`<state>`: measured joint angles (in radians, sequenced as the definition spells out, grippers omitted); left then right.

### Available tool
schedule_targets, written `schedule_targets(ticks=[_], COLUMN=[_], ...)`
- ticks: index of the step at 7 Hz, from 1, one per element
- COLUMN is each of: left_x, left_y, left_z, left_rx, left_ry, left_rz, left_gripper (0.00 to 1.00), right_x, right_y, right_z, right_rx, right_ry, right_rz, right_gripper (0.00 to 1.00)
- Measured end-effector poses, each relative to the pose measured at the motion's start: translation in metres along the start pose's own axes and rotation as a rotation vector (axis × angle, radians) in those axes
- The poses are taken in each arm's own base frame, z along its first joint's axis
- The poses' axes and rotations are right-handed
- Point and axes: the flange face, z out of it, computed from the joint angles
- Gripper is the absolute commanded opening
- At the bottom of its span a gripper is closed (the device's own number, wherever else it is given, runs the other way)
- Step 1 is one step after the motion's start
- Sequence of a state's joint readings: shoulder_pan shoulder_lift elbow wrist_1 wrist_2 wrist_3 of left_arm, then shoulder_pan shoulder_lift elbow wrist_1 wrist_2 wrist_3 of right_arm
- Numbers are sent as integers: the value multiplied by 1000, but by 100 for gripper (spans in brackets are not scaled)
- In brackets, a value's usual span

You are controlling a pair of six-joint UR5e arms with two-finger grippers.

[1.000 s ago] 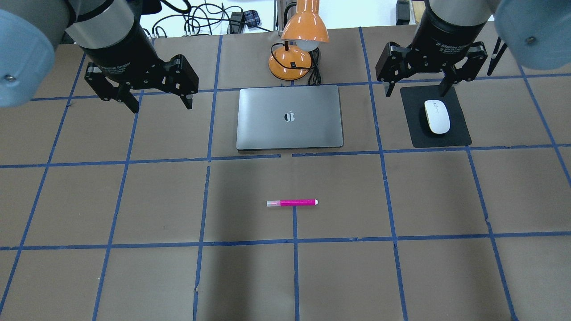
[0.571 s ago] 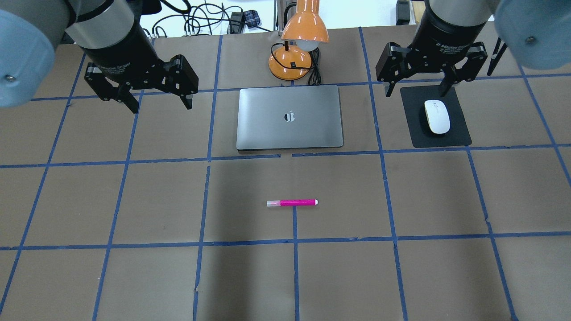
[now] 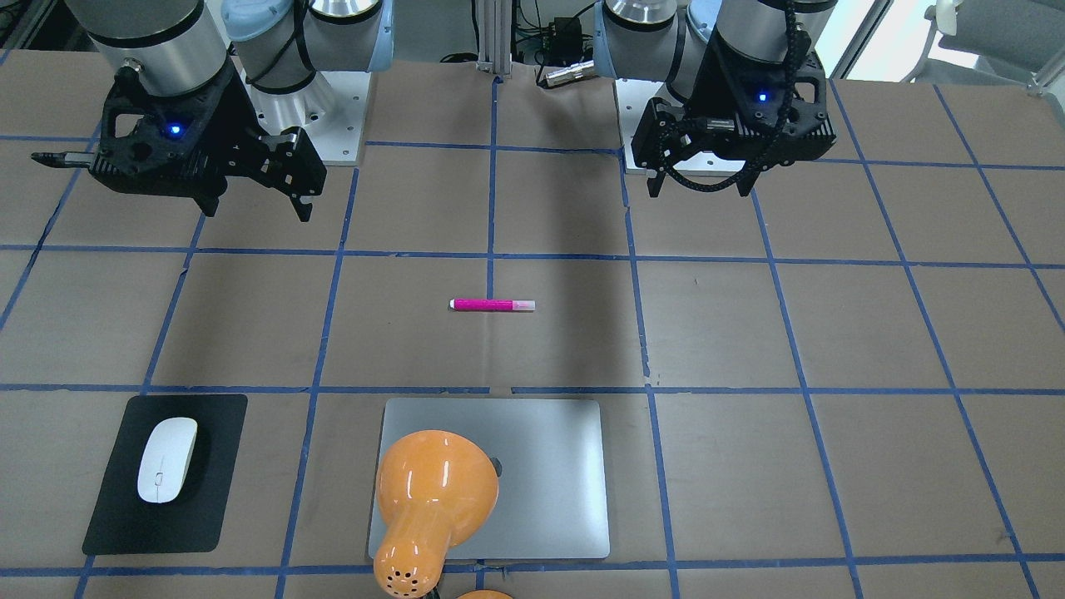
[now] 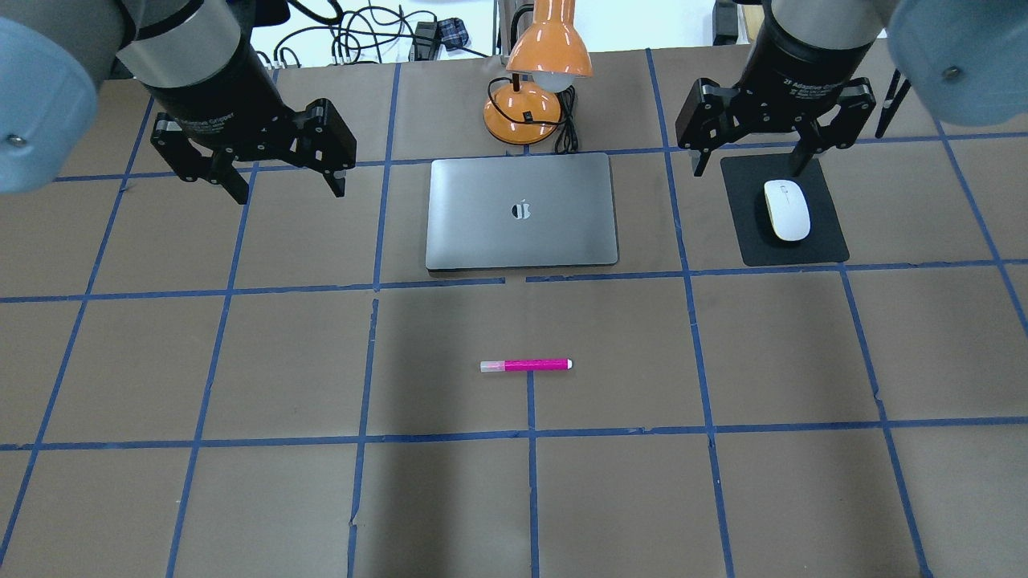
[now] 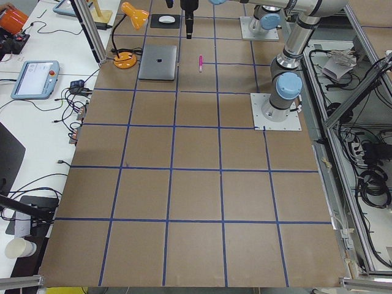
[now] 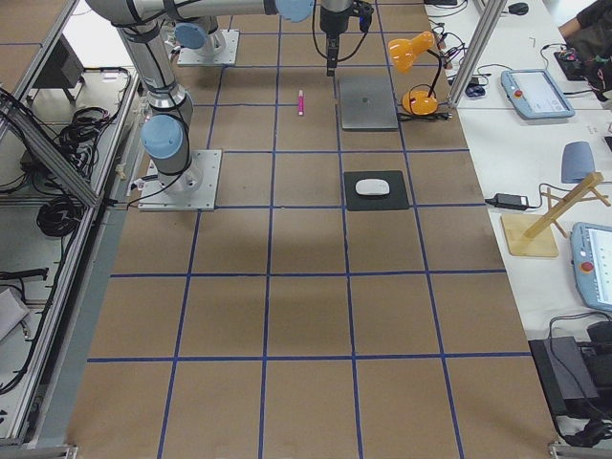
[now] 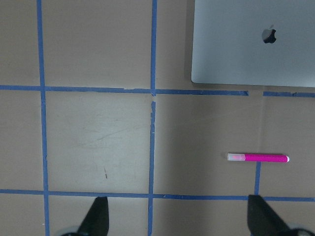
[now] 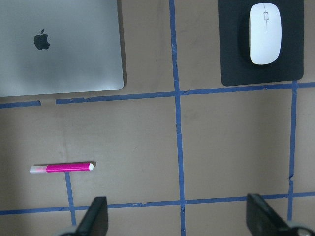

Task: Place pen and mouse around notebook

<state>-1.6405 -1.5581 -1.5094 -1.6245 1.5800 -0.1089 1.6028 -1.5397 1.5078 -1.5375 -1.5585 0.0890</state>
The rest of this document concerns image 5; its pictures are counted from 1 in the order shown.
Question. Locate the black mousepad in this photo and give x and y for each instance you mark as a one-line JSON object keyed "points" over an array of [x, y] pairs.
{"points": [[154, 22]]}

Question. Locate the pink highlighter pen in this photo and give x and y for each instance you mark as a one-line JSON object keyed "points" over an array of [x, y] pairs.
{"points": [[200, 63]]}

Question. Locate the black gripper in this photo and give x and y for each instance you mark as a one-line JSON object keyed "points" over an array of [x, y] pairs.
{"points": [[187, 7]]}

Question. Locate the orange desk lamp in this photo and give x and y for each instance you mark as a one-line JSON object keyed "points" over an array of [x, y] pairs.
{"points": [[126, 53]]}

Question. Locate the aluminium frame post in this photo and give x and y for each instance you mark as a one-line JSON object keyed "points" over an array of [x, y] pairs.
{"points": [[88, 26]]}

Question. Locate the blue teach pendant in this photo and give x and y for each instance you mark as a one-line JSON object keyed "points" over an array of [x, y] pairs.
{"points": [[64, 7], [36, 80]]}

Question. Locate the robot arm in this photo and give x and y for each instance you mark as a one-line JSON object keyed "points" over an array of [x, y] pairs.
{"points": [[287, 85], [265, 18]]}

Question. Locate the black power adapter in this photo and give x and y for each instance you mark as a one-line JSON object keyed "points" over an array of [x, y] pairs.
{"points": [[102, 26]]}

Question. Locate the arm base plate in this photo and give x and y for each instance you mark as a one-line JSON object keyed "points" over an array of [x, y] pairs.
{"points": [[248, 33], [266, 117]]}

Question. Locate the white paper cup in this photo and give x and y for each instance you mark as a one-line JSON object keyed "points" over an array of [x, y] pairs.
{"points": [[20, 247]]}

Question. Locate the white computer mouse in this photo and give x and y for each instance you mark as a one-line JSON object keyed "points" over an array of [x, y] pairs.
{"points": [[167, 19]]}

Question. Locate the wooden stand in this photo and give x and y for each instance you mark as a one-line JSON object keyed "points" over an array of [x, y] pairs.
{"points": [[99, 15]]}

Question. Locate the grey closed laptop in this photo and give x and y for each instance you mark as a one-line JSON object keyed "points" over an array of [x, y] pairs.
{"points": [[158, 62]]}

